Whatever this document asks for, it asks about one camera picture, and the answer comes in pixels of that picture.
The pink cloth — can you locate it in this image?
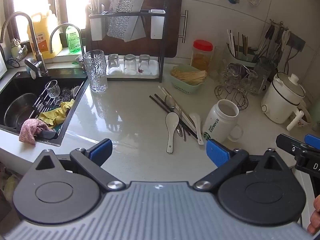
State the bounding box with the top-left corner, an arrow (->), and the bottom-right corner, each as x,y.
19,119 -> 52,146

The tall curved faucet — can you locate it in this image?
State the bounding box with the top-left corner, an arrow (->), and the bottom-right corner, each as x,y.
0,11 -> 48,77

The red lid plastic jar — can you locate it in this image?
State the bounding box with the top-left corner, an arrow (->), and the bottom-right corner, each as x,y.
191,39 -> 214,72

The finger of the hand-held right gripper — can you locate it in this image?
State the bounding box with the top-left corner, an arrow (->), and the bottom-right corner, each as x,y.
304,134 -> 320,152
276,134 -> 310,155

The white tray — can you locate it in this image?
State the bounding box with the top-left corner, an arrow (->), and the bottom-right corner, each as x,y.
106,56 -> 160,78

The row of hanging kitchen utensils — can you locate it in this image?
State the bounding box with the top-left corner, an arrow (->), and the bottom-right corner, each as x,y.
254,19 -> 293,64

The bundle of bamboo sticks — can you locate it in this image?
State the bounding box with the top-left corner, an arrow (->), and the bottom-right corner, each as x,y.
173,69 -> 207,86

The textured glass mug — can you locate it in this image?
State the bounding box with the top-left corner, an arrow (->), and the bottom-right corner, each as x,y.
252,61 -> 272,94

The black metal rack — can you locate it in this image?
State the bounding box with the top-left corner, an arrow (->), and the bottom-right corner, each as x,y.
85,0 -> 167,83

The green plastic basket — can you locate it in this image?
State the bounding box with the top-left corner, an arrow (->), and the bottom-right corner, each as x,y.
170,64 -> 208,95

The dark sponge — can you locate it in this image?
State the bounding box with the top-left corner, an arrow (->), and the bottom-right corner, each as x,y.
37,129 -> 57,140

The white rack cup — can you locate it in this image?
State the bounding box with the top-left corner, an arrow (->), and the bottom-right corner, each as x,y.
90,4 -> 106,42
150,9 -> 166,40

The crystal wine glass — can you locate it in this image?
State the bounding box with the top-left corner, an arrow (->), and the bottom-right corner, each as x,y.
45,80 -> 62,99

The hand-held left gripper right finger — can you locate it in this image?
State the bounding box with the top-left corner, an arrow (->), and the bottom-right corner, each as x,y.
193,139 -> 288,190

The short curved faucet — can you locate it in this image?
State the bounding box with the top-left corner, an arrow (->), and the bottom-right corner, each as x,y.
49,24 -> 85,60

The dark wall socket strip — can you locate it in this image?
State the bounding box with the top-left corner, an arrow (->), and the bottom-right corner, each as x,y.
285,31 -> 306,52

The person's right hand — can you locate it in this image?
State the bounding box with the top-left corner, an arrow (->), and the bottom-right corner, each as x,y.
307,195 -> 320,235

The black sink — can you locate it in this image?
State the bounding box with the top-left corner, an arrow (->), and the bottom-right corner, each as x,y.
0,67 -> 88,147

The green detergent bottle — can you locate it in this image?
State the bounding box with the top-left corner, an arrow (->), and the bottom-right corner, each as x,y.
65,24 -> 84,55

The white ceramic mug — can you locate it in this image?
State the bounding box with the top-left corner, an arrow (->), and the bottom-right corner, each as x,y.
202,99 -> 244,147

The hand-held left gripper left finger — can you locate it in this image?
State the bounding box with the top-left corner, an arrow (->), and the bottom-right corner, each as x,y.
31,138 -> 127,193

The black sink drain rack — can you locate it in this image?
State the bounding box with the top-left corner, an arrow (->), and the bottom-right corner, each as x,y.
30,80 -> 75,120

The small pale bottle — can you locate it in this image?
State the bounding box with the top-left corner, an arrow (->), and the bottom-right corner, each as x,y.
11,38 -> 28,62

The crystal stemmed glass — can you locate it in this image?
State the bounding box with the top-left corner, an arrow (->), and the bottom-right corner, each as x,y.
244,69 -> 259,90
220,64 -> 244,85

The silver patterned mat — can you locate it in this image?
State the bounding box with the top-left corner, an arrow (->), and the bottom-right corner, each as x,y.
106,0 -> 146,43

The yellow cloth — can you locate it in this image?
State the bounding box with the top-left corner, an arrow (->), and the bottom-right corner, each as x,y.
37,99 -> 76,127

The clear drinking glass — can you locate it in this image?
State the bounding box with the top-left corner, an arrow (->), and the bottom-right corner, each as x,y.
107,54 -> 120,75
123,54 -> 137,75
138,54 -> 152,75

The steel bowl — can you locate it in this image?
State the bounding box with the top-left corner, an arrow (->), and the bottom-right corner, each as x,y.
4,93 -> 38,128

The yellow detergent bottle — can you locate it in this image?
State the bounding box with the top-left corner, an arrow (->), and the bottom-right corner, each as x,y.
27,11 -> 63,57

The small white ceramic spoon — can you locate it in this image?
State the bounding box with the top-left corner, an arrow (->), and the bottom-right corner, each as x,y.
189,113 -> 205,145

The wire glass holder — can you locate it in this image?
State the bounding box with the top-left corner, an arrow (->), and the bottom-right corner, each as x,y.
214,64 -> 250,111

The rose gold spoon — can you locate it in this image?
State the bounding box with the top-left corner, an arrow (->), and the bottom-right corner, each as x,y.
166,95 -> 187,142

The white chopstick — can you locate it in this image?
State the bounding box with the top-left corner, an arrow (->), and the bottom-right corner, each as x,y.
161,87 -> 200,134
157,85 -> 197,133

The white electric cooking pot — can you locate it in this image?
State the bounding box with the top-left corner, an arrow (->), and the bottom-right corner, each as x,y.
261,71 -> 307,132

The wooden cutting board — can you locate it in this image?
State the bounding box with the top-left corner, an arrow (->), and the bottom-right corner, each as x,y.
85,0 -> 183,58

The plain grey mat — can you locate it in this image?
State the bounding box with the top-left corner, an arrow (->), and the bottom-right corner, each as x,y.
130,15 -> 146,42

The tall textured glass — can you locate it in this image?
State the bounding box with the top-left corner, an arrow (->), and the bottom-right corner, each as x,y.
83,50 -> 108,93

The clear glass pitcher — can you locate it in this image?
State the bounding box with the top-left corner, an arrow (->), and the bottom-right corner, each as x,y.
212,45 -> 232,79

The patterned bowl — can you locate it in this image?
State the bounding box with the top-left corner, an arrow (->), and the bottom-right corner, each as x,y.
296,106 -> 312,130

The steel wool scrubber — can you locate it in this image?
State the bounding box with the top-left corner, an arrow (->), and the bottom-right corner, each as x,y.
61,86 -> 75,98

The black chopstick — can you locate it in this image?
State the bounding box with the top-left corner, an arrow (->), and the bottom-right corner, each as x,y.
154,94 -> 198,137
149,95 -> 198,139

